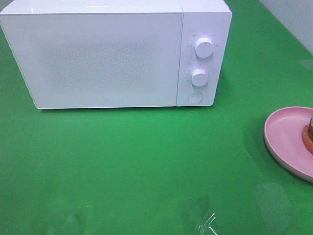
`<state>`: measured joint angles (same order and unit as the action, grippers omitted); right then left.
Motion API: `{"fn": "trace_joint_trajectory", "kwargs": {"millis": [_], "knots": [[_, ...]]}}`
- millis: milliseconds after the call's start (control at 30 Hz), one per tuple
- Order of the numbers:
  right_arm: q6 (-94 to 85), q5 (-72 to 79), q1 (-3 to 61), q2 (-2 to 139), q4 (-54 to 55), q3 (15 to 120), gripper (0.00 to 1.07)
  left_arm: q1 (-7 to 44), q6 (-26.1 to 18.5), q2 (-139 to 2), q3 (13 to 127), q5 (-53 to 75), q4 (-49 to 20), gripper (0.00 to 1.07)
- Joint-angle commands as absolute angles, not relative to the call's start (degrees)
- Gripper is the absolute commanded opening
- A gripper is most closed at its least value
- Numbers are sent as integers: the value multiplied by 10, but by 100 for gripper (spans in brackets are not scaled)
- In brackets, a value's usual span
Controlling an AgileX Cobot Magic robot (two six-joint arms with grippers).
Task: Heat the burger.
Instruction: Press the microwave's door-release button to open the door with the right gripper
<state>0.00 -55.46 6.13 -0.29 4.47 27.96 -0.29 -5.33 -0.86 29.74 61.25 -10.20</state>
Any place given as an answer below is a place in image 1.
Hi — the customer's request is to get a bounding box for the round door release button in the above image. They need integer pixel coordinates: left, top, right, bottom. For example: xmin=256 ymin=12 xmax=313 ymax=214
xmin=188 ymin=91 xmax=203 ymax=103

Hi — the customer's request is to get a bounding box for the pink round plate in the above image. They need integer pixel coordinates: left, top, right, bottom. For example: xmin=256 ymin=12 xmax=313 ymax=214
xmin=264 ymin=106 xmax=313 ymax=182

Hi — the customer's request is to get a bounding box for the burger with lettuce and tomato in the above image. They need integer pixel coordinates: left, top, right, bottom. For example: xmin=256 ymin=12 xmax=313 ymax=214
xmin=302 ymin=117 xmax=313 ymax=154

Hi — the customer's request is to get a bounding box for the lower white microwave knob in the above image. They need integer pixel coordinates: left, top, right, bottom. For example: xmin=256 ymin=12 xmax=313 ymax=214
xmin=191 ymin=69 xmax=209 ymax=87

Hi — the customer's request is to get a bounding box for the white microwave knob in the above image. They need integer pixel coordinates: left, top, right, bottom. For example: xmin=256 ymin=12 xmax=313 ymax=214
xmin=191 ymin=69 xmax=209 ymax=87
xmin=194 ymin=36 xmax=214 ymax=58

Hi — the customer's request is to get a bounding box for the upper white microwave knob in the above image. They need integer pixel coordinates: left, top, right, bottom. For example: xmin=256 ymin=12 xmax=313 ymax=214
xmin=194 ymin=36 xmax=214 ymax=58

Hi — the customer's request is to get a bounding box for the white microwave oven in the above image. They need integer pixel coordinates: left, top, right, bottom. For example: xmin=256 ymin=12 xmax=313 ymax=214
xmin=0 ymin=0 xmax=232 ymax=107

